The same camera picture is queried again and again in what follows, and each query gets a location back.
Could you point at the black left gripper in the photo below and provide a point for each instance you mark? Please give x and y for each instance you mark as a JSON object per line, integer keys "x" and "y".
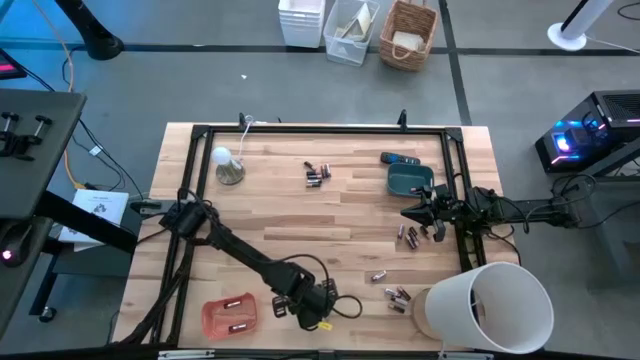
{"x": 307, "y": 302}

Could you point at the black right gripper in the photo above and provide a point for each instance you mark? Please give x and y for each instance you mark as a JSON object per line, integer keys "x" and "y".
{"x": 446, "y": 206}

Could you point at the copper top black battery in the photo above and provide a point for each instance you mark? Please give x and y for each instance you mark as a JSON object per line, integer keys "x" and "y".
{"x": 396, "y": 308}
{"x": 403, "y": 293}

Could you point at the orange plastic tray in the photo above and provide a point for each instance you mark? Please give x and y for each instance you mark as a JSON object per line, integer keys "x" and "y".
{"x": 220, "y": 320}

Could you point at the silver blue AA battery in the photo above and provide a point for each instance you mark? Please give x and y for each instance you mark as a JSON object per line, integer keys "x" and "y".
{"x": 400, "y": 301}

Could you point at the dark AA battery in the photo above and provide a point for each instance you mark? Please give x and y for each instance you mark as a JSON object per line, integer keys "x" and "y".
{"x": 308, "y": 165}

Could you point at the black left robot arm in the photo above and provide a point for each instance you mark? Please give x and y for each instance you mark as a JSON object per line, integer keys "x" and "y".
{"x": 250, "y": 257}

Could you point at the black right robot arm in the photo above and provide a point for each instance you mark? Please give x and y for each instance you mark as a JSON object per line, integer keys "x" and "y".
{"x": 530, "y": 212}

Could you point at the black remote control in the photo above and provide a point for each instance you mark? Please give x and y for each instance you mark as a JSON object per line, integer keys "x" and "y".
{"x": 400, "y": 159}

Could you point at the black table edge clamp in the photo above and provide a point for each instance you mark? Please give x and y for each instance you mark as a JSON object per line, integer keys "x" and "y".
{"x": 242, "y": 121}
{"x": 401, "y": 118}

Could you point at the white lamp shade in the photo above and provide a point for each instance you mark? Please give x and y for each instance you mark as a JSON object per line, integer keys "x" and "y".
{"x": 490, "y": 310}

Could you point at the white bulb brass base lamp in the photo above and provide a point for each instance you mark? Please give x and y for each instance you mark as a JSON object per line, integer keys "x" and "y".
{"x": 227, "y": 167}

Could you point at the white cloth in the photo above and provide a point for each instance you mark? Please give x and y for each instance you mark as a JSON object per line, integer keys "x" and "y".
{"x": 407, "y": 40}

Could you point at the clear plastic storage bin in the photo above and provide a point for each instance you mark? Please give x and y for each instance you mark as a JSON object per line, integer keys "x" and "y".
{"x": 345, "y": 54}

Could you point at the black computer with lights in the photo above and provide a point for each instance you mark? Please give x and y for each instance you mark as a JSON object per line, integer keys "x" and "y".
{"x": 590, "y": 135}

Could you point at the black side clamp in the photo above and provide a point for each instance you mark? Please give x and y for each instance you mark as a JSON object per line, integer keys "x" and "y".
{"x": 145, "y": 205}

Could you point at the woven wicker basket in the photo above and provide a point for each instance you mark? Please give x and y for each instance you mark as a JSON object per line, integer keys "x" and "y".
{"x": 417, "y": 17}

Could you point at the grey side desk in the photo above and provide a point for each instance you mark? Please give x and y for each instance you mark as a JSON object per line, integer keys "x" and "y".
{"x": 620, "y": 240}

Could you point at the beige paper pieces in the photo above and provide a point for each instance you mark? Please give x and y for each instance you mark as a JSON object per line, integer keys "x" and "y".
{"x": 357, "y": 22}

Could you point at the white tower fan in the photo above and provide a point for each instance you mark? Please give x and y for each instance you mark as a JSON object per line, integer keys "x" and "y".
{"x": 567, "y": 37}

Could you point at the white booklet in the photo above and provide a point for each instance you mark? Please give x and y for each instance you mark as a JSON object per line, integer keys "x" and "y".
{"x": 97, "y": 210}

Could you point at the white stacked plastic bins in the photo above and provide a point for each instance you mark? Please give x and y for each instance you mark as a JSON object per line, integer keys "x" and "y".
{"x": 301, "y": 22}

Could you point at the black support beam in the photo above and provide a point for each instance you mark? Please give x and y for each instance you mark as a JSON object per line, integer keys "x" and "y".
{"x": 85, "y": 222}

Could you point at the small white adapter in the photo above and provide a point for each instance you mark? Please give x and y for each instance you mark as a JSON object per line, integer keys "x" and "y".
{"x": 95, "y": 150}

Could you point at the black caster wheel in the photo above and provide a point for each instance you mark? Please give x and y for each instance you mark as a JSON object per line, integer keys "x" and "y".
{"x": 47, "y": 314}

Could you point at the dark curved desk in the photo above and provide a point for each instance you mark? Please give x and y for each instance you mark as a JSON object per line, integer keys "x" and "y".
{"x": 20, "y": 295}

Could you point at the black side table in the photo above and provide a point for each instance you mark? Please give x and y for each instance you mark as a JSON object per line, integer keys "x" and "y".
{"x": 35, "y": 175}

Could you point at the black device with light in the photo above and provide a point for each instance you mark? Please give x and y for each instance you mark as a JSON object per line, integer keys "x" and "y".
{"x": 10, "y": 247}

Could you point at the black clamp device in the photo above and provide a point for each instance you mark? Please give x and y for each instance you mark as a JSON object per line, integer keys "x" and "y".
{"x": 20, "y": 142}

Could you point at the black stand base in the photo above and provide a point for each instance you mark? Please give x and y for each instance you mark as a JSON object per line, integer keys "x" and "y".
{"x": 95, "y": 35}

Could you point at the black monitor red screen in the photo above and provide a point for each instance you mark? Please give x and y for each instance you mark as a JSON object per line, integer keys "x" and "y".
{"x": 10, "y": 65}

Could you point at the black aluminium table frame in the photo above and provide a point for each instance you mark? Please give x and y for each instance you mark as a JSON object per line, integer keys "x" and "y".
{"x": 350, "y": 131}

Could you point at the silver metal bracket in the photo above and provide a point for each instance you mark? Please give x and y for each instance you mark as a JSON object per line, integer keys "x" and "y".
{"x": 460, "y": 356}
{"x": 185, "y": 354}

